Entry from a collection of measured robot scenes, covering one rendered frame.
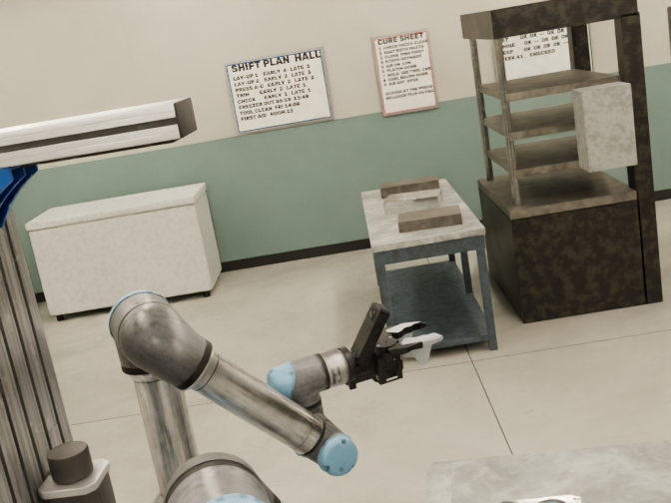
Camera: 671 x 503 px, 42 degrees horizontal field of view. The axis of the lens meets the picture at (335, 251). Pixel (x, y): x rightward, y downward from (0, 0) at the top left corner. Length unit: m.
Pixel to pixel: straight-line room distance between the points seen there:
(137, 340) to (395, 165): 7.08
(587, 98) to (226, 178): 4.09
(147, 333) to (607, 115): 4.42
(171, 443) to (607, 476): 1.32
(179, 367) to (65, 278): 6.69
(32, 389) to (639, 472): 1.72
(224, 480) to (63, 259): 7.19
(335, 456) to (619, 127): 4.26
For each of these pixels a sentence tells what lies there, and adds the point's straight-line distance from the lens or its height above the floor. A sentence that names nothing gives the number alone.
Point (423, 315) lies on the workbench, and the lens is 6.07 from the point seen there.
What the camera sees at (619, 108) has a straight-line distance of 5.61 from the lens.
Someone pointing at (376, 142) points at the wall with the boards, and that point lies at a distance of 8.42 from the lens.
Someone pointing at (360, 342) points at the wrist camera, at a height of 1.48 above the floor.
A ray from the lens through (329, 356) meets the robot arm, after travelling 1.73.
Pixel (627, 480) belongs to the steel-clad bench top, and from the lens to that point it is 2.54.
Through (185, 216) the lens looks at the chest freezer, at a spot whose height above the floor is 0.77.
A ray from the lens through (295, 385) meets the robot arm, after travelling 1.70.
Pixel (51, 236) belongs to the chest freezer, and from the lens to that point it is 8.08.
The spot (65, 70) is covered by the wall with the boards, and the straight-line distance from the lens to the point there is 8.73.
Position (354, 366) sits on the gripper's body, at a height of 1.44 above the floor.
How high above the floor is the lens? 2.08
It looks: 14 degrees down
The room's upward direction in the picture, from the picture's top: 10 degrees counter-clockwise
